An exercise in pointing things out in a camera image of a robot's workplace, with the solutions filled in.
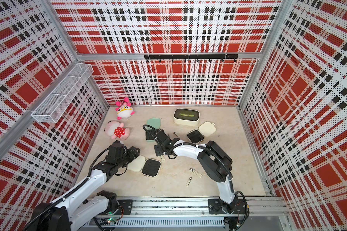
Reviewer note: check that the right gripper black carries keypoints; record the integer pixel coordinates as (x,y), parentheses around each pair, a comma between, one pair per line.
(157,150)

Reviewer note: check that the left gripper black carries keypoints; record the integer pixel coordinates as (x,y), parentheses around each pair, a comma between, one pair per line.
(131,154)

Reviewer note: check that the cream case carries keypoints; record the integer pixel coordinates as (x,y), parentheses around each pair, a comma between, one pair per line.
(207,129)
(148,167)

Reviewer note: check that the small clipper front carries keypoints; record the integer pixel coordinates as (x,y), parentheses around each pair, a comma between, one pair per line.
(189,181)

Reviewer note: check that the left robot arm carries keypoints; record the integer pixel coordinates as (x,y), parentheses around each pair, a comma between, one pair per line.
(72,210)

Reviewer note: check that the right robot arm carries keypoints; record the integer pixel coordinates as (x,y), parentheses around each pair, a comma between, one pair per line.
(213,159)

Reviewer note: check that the green nail clipper case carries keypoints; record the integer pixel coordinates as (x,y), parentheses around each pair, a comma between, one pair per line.
(153,126)

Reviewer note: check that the large clipper near front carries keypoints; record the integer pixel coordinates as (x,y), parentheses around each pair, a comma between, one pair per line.
(195,172)

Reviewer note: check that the pink doll red dress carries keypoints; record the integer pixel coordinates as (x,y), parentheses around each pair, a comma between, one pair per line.
(116,130)

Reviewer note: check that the cream tissue box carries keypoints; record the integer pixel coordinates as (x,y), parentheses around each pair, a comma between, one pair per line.
(186,117)

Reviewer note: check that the pink owl plush toy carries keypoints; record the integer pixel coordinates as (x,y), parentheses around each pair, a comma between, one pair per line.
(124,109)

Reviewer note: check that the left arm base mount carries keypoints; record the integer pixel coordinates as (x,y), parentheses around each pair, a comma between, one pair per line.
(118,208)

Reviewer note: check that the aluminium front rail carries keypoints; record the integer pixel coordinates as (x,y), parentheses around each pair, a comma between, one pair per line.
(253,213)

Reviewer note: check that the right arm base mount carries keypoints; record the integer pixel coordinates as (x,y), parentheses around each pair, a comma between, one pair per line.
(227,206)

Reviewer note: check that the white wire mesh basket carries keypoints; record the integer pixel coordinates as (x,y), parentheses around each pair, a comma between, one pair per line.
(54,105)

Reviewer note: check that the black wall hook rail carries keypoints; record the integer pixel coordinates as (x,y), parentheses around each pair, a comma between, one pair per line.
(191,57)

